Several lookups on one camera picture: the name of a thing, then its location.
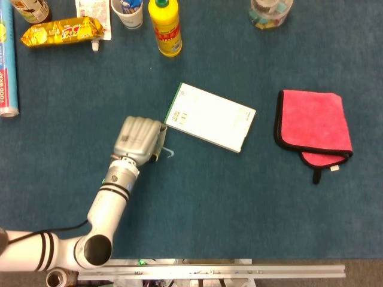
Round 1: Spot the gold biscuit package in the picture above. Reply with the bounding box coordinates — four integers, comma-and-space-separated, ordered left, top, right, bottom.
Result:
20, 16, 105, 48

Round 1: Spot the clear jar of binder clips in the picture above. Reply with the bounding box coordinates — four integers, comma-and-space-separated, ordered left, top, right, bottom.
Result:
248, 0, 294, 30

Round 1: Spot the yellow plastic bottle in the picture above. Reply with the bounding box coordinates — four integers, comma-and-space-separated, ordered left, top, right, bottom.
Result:
148, 0, 183, 57

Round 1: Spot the brown tape roll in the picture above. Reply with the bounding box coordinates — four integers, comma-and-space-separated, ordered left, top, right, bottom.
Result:
45, 268, 78, 287

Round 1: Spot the pink black-edged microfibre cloth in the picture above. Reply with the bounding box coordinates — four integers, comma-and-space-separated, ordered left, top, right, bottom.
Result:
273, 89, 354, 185

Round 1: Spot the white spout pouch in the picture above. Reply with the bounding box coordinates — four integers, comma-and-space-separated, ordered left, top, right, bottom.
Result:
74, 0, 113, 52

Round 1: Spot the aluminium profile rail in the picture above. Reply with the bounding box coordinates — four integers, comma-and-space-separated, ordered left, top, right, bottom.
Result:
77, 264, 346, 281

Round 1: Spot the blue snack packet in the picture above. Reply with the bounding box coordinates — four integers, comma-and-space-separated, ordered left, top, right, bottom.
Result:
120, 0, 141, 14

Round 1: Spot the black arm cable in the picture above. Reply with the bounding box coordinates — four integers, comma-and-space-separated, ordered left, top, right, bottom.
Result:
5, 219, 89, 245

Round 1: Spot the white paper cup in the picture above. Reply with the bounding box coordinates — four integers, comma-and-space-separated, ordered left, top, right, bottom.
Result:
111, 0, 144, 30

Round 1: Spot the dark labelled drink bottle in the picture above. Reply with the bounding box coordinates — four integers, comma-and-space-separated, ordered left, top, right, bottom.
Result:
10, 0, 52, 25

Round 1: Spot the white cardboard box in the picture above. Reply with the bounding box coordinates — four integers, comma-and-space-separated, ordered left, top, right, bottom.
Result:
164, 83, 257, 154

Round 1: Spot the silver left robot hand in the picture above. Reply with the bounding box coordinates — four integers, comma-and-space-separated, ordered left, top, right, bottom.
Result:
113, 115, 168, 165

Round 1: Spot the blue felt table mat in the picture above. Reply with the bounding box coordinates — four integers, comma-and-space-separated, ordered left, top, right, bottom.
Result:
0, 0, 383, 261

